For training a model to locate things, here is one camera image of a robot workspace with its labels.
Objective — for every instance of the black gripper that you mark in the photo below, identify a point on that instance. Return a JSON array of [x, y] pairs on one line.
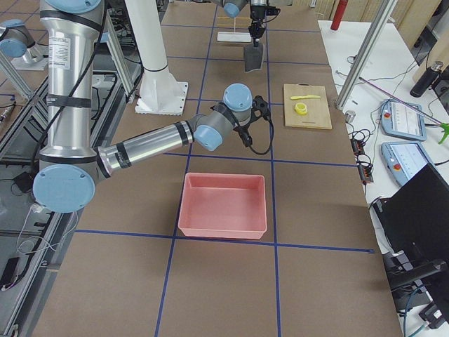
[[257, 14]]

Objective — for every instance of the grey microfibre cloth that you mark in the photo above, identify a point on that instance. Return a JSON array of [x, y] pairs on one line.
[[253, 57]]

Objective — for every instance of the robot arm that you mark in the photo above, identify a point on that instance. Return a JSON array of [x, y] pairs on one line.
[[232, 8], [69, 167]]

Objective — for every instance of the white rectangular tray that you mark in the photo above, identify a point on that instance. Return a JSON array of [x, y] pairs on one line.
[[234, 37]]

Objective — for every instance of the wooden stick outer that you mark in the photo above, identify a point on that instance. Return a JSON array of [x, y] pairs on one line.
[[227, 18]]

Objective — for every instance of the yellow plastic knife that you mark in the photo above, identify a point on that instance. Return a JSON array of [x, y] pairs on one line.
[[304, 97]]

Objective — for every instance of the red bottle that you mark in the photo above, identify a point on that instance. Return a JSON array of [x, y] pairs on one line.
[[338, 15]]

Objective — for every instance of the wooden cutting board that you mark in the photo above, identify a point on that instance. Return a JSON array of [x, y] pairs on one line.
[[318, 116]]

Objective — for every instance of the small metal cylinder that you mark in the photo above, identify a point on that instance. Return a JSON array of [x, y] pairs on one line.
[[349, 116]]

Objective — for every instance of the far teach pendant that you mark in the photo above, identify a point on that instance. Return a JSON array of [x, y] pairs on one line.
[[399, 120]]

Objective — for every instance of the teach pendant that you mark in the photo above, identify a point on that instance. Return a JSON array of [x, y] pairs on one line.
[[399, 120], [404, 159]]

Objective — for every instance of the black bottle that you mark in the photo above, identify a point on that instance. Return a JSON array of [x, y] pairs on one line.
[[427, 79]]

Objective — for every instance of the pink plastic bin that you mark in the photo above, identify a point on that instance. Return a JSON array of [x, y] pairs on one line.
[[222, 205]]

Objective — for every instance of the near teach pendant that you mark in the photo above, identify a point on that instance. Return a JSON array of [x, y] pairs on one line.
[[404, 159]]

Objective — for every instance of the grabber reacher tool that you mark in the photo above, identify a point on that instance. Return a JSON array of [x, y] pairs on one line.
[[439, 123]]

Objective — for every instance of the black monitor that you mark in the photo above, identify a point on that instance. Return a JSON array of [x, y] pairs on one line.
[[415, 222]]

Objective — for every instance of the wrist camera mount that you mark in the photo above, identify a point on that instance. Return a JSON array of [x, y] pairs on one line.
[[259, 110], [272, 11]]

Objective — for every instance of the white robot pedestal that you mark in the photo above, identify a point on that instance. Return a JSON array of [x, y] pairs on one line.
[[160, 92]]

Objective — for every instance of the aluminium frame post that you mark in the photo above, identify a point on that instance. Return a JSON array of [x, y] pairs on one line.
[[377, 25]]

